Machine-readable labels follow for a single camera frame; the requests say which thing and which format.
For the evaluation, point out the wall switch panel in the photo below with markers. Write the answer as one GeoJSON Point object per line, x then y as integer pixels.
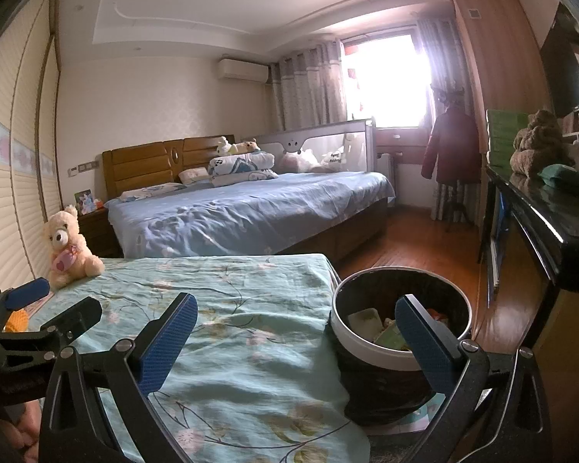
{"type": "Point", "coordinates": [83, 168]}

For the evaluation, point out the person's left hand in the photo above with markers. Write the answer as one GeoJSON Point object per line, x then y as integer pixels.
{"type": "Point", "coordinates": [26, 431]}

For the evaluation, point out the green floral tablecloth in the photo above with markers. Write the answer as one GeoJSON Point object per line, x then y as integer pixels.
{"type": "Point", "coordinates": [251, 328]}

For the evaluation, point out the green paper packet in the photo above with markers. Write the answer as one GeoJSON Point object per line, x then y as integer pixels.
{"type": "Point", "coordinates": [391, 336]}

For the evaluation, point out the bed with blue sheet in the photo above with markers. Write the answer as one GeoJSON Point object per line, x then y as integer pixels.
{"type": "Point", "coordinates": [251, 212]}

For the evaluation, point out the grey patterned curtain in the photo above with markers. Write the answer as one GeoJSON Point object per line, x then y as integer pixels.
{"type": "Point", "coordinates": [441, 58]}
{"type": "Point", "coordinates": [309, 87]}

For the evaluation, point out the flat blue pillow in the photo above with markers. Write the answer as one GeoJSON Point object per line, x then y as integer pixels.
{"type": "Point", "coordinates": [149, 192]}

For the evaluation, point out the white tissue pack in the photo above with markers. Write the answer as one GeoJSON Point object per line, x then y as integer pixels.
{"type": "Point", "coordinates": [364, 320]}

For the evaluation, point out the bright window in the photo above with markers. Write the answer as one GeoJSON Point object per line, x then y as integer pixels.
{"type": "Point", "coordinates": [391, 82]}

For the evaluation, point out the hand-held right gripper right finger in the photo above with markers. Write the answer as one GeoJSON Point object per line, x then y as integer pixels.
{"type": "Point", "coordinates": [424, 342]}

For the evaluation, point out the green cloth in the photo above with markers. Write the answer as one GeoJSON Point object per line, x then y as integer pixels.
{"type": "Point", "coordinates": [562, 176]}

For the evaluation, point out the coat rack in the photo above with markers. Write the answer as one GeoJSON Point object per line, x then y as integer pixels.
{"type": "Point", "coordinates": [456, 207]}

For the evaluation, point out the grey bed guard rail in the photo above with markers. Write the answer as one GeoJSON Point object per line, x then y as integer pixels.
{"type": "Point", "coordinates": [328, 135]}

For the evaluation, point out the white air conditioner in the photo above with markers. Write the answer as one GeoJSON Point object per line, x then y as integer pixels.
{"type": "Point", "coordinates": [241, 70]}

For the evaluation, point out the folded blue white quilt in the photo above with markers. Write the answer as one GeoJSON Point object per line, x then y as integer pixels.
{"type": "Point", "coordinates": [243, 169]}

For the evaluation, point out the cream teddy bear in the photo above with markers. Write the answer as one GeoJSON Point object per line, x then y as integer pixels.
{"type": "Point", "coordinates": [67, 246]}

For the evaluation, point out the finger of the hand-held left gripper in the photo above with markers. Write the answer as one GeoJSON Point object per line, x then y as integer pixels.
{"type": "Point", "coordinates": [26, 294]}
{"type": "Point", "coordinates": [77, 316]}

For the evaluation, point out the orange foam fruit net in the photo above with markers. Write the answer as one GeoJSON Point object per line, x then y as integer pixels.
{"type": "Point", "coordinates": [17, 320]}

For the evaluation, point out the white sliding closet door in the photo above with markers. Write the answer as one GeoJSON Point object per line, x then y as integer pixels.
{"type": "Point", "coordinates": [9, 154]}

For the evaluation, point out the small white plush toy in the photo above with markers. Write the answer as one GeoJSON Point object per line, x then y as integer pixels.
{"type": "Point", "coordinates": [236, 146]}

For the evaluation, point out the small white pillow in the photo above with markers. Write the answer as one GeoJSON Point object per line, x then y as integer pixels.
{"type": "Point", "coordinates": [193, 176]}

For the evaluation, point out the tall wooden wardrobe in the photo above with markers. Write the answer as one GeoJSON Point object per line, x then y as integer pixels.
{"type": "Point", "coordinates": [502, 58]}

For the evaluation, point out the dark red coat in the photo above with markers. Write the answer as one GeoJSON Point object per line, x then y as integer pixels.
{"type": "Point", "coordinates": [453, 149]}

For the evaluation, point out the white bin with black liner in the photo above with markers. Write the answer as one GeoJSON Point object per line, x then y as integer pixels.
{"type": "Point", "coordinates": [366, 376]}

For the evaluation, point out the small desk with drawer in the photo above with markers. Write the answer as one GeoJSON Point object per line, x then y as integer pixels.
{"type": "Point", "coordinates": [400, 140]}

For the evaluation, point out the dark wooden nightstand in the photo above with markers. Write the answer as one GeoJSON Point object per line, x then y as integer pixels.
{"type": "Point", "coordinates": [96, 234]}

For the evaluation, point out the black glossy cabinet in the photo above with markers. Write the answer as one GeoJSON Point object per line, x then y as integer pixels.
{"type": "Point", "coordinates": [550, 231]}

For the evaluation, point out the stack of green boxes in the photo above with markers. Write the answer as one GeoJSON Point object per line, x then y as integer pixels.
{"type": "Point", "coordinates": [502, 135]}

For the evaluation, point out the black television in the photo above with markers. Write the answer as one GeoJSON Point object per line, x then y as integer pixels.
{"type": "Point", "coordinates": [564, 67]}

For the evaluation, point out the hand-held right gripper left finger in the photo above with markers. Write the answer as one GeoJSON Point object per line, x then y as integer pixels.
{"type": "Point", "coordinates": [169, 342]}

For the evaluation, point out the wooden headboard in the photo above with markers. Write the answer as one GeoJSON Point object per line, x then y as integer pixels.
{"type": "Point", "coordinates": [144, 161]}

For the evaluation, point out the photo frame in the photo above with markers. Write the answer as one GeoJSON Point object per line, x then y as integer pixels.
{"type": "Point", "coordinates": [85, 201]}

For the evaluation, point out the brown plush toy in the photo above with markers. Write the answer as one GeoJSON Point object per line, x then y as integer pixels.
{"type": "Point", "coordinates": [535, 144]}

